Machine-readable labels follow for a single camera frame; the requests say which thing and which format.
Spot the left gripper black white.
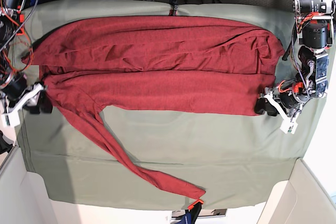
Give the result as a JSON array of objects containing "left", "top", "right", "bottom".
[{"left": 254, "top": 79, "right": 306, "bottom": 122}]

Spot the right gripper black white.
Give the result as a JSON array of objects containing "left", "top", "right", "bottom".
[{"left": 4, "top": 77, "right": 53, "bottom": 115}]

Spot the red long-sleeve T-shirt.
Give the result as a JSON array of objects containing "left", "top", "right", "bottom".
[{"left": 23, "top": 16, "right": 284, "bottom": 199}]

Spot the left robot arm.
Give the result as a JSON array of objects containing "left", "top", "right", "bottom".
[{"left": 255, "top": 0, "right": 335, "bottom": 133}]

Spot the green table cloth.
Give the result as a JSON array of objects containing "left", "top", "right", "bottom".
[{"left": 16, "top": 0, "right": 326, "bottom": 210}]

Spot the top left orange clamp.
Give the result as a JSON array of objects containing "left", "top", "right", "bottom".
[{"left": 16, "top": 13, "right": 25, "bottom": 36}]

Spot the bottom orange blue clamp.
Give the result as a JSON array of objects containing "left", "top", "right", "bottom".
[{"left": 176, "top": 199, "right": 204, "bottom": 224}]

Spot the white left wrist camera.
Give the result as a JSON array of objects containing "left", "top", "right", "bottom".
[{"left": 280, "top": 120, "right": 298, "bottom": 134}]

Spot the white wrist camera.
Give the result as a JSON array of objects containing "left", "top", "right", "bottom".
[
  {"left": 1, "top": 111, "right": 20, "bottom": 127},
  {"left": 280, "top": 120, "right": 298, "bottom": 134}
]

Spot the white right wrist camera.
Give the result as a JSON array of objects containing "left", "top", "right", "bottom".
[{"left": 1, "top": 111, "right": 20, "bottom": 127}]

